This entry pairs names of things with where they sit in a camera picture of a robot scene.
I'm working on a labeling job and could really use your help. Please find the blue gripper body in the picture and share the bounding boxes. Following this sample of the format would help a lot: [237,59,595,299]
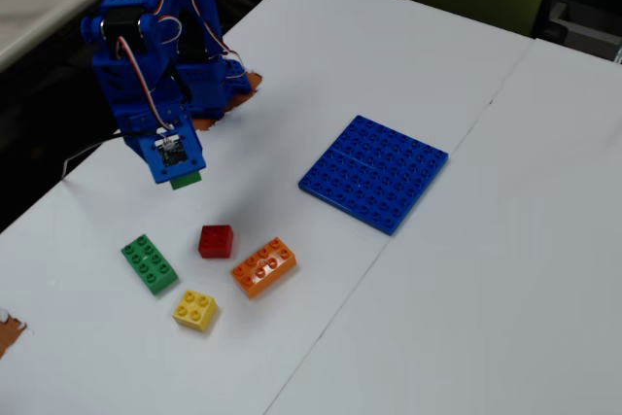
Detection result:
[116,103,191,163]

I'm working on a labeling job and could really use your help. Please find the green 2x2 brick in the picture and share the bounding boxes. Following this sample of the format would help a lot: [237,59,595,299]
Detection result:
[169,169,204,191]

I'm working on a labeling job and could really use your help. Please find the red 2x2 brick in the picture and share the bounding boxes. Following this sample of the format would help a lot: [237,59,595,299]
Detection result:
[197,225,235,259]

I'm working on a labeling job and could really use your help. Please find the green 2x4 brick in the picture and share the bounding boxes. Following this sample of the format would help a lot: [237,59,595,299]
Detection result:
[120,233,180,296]

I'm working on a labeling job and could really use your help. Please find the white side table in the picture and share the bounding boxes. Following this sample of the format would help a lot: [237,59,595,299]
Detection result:
[0,0,128,74]

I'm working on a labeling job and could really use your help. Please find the orange 2x4 brick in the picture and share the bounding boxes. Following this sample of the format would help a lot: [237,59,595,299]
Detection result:
[230,236,298,299]

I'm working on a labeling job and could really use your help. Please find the yellow 2x2 brick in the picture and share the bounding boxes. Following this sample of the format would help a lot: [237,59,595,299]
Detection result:
[172,289,219,333]

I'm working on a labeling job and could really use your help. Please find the blue 8x8 studded baseplate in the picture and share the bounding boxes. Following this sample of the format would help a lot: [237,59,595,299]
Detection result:
[297,115,450,237]

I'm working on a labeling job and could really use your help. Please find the dark gray box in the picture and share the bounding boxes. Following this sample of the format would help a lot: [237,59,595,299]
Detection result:
[532,0,622,64]

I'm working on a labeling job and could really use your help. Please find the black camera cable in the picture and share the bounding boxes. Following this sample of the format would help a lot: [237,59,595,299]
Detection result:
[62,128,169,183]

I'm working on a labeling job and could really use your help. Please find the red white servo wire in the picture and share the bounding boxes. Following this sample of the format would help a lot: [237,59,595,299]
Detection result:
[116,35,176,144]

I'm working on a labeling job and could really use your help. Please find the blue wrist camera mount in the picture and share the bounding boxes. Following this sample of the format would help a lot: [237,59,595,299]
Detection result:
[138,118,208,186]

